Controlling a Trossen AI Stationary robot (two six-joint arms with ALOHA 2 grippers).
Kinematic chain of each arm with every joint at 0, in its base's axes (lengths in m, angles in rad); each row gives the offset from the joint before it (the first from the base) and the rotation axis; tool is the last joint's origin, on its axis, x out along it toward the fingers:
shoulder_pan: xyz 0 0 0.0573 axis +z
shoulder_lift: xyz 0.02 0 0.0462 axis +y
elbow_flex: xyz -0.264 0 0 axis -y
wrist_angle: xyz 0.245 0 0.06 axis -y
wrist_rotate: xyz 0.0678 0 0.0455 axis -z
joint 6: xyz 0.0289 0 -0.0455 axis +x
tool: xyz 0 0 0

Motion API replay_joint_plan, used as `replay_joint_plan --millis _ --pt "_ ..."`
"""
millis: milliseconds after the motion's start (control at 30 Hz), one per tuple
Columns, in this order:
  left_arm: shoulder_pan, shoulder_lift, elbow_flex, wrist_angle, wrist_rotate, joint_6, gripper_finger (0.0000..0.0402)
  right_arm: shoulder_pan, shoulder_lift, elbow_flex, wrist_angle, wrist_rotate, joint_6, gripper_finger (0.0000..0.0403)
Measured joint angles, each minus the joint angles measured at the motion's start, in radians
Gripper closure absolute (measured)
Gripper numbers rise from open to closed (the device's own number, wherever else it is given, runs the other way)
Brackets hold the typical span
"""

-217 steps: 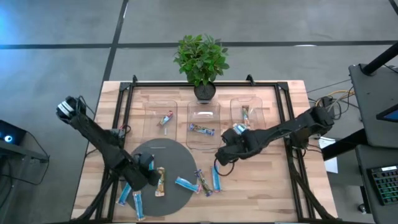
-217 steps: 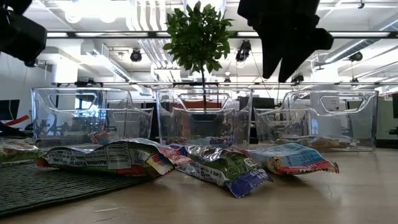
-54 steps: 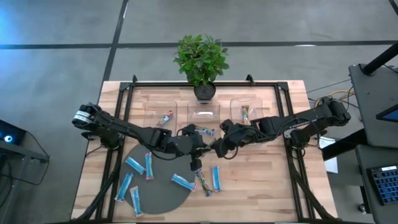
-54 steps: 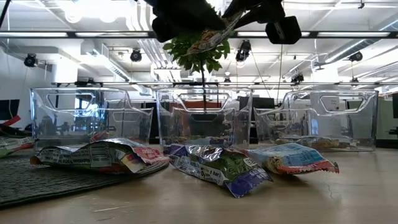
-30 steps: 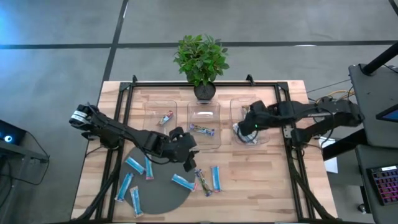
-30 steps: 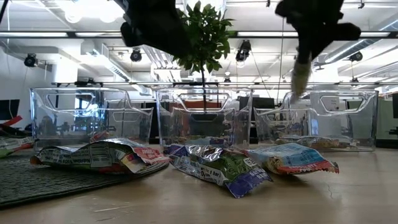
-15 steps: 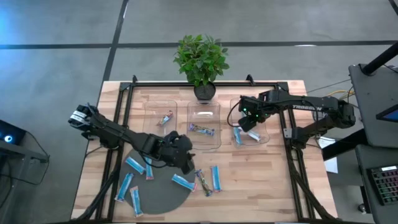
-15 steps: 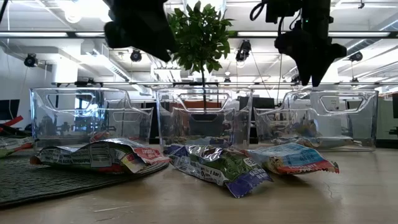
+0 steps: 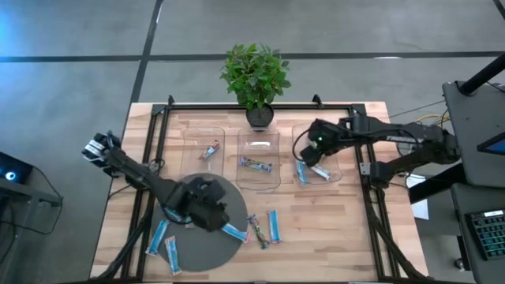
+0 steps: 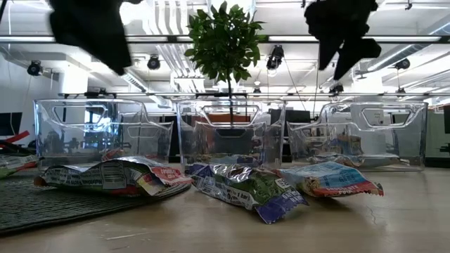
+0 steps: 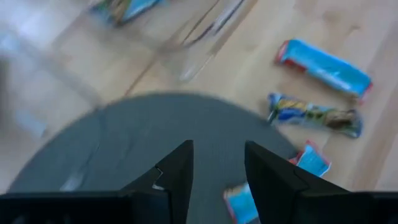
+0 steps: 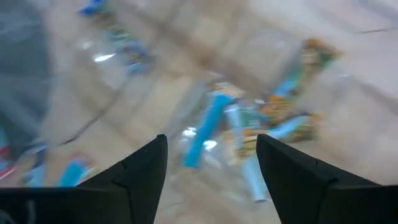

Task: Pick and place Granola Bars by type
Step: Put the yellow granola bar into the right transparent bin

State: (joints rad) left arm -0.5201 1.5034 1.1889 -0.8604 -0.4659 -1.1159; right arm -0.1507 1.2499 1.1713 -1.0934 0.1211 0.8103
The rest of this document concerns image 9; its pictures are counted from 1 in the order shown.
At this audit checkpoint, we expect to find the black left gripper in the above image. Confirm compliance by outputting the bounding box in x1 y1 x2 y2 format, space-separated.
173 176 231 234

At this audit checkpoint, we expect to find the round grey woven placemat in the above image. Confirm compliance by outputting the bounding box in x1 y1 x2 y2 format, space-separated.
151 172 249 273

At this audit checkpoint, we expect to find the clear plastic bin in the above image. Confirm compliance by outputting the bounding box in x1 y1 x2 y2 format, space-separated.
290 122 343 186
180 125 226 178
235 126 282 191

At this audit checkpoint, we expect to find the dark grey side desk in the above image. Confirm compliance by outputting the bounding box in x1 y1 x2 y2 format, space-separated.
449 183 505 284

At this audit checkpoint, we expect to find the tablet with blue screen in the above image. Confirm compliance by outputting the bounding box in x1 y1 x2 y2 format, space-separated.
476 132 505 157

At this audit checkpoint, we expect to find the red blue granola bar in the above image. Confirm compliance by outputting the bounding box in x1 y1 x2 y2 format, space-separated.
198 139 221 161

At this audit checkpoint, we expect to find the yellow cable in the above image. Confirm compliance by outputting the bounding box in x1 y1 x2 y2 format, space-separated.
413 113 451 124

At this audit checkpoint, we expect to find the black keyboard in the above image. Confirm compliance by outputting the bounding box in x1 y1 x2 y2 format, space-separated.
465 208 505 261

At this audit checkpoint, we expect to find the potted green plant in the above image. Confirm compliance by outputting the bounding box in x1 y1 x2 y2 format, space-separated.
219 42 293 129

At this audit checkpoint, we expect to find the purple green granola bar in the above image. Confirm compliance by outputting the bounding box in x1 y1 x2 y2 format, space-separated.
246 214 271 251
238 155 274 174

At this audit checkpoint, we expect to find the black device with blue light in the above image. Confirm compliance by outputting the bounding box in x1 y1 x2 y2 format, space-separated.
0 151 35 185

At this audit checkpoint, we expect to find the black round pole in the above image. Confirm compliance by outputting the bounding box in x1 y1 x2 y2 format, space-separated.
458 52 505 96

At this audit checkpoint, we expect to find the black aluminium rig frame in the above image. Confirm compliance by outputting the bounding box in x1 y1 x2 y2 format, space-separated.
94 94 429 284

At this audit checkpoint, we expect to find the white paper sheet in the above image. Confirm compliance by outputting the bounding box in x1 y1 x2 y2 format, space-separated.
406 174 430 221

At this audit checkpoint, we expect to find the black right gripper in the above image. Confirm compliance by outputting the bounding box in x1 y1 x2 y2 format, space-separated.
298 118 341 168

